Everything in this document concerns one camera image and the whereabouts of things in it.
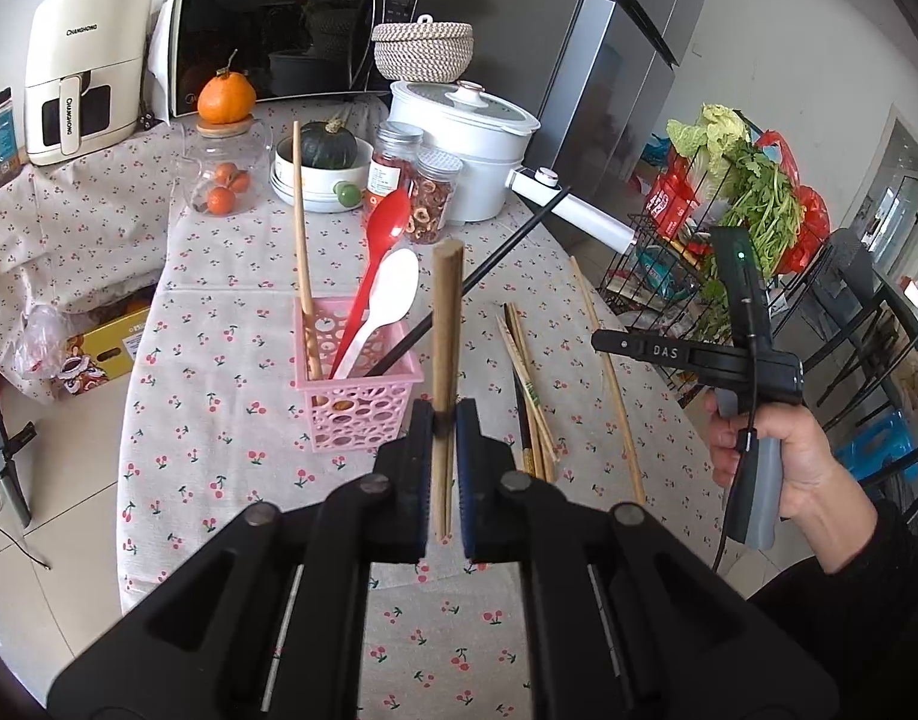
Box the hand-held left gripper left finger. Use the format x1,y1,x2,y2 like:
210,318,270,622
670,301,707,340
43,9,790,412
46,399,437,720

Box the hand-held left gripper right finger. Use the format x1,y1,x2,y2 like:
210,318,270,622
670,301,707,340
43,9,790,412
457,399,836,720

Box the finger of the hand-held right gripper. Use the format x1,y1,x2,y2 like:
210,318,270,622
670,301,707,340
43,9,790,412
590,328,730,385

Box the black chopstick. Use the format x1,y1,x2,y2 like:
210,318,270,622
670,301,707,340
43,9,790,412
513,382,539,478
369,186,572,376

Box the pile of bamboo chopsticks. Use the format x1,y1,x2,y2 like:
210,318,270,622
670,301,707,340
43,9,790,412
495,302,559,482

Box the pink perforated utensil basket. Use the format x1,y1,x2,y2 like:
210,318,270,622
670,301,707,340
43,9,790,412
294,296,426,452

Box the long pale chopstick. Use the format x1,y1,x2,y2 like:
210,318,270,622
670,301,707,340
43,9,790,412
570,257,646,505

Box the brown wooden chopstick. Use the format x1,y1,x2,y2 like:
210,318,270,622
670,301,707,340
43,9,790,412
431,238,454,542
440,240,465,537
292,121,323,381

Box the white plastic spoon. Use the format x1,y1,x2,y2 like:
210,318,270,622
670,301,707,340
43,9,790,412
331,247,421,380

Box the red plastic spoon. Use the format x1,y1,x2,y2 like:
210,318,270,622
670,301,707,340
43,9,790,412
328,189,413,380

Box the person's right forearm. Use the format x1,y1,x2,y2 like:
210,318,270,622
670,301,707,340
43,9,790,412
744,465,918,720

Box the person's right hand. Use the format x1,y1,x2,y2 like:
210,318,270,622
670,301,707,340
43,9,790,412
703,392,851,520

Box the black chair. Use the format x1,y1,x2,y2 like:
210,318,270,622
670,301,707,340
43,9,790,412
804,229,918,533

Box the red snack packet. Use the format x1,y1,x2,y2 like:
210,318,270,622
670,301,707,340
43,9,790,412
643,165,704,237

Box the green leafy herbs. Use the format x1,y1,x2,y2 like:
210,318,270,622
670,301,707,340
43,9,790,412
699,150,805,275

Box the red plastic bag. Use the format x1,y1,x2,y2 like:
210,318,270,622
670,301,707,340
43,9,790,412
755,131,832,276

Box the cherry print tablecloth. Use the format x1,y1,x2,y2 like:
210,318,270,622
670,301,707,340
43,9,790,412
118,97,737,720

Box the napa cabbage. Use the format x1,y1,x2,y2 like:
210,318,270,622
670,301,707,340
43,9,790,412
667,105,752,175

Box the white electric cooking pot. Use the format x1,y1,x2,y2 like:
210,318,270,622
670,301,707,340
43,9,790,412
389,80,638,254

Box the grey refrigerator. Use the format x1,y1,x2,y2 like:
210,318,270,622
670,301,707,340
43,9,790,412
534,0,722,241

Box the white bowl with green knob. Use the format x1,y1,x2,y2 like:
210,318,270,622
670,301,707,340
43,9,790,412
270,135,374,212

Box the white pot lid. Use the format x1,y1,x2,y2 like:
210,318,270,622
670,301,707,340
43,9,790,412
393,80,541,142

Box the jar of red dried fruit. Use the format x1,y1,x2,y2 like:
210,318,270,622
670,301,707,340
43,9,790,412
367,121,424,211

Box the dark green pumpkin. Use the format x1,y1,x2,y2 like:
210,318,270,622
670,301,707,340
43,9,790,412
301,118,359,168

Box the yellow cardboard box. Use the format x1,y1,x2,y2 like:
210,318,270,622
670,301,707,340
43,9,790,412
54,304,154,396

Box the glass jar with wooden lid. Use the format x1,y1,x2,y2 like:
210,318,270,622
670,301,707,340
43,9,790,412
178,118,272,215

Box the woven lidded basket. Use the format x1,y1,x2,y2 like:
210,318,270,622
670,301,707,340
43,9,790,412
372,15,475,83

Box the clear plastic bag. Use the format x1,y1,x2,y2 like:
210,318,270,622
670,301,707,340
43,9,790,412
13,304,77,381

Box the large orange with stem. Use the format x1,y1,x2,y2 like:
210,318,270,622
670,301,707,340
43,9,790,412
196,51,257,125

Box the cherry print cabinet cover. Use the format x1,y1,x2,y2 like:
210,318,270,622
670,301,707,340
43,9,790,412
0,116,182,398

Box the black microwave oven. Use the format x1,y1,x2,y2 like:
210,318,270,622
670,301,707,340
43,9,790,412
170,0,422,117

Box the cream air fryer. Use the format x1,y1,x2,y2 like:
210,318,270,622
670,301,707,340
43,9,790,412
24,0,154,166

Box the black wire rack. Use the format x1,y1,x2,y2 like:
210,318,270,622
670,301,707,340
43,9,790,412
598,187,831,395

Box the jar of dried ring slices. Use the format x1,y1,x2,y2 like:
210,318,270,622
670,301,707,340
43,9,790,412
408,148,461,245

